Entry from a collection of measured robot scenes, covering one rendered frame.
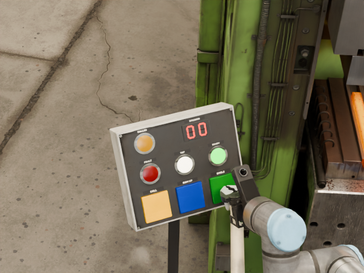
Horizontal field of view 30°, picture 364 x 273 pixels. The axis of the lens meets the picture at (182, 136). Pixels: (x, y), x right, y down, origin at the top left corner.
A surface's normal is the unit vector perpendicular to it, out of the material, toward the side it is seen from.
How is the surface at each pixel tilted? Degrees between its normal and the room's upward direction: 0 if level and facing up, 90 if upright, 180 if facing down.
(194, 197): 60
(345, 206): 90
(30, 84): 0
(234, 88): 90
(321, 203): 90
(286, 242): 55
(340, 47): 90
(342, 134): 0
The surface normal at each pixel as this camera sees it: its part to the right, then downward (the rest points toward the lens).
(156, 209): 0.34, 0.16
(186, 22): 0.02, -0.75
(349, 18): -0.05, 0.66
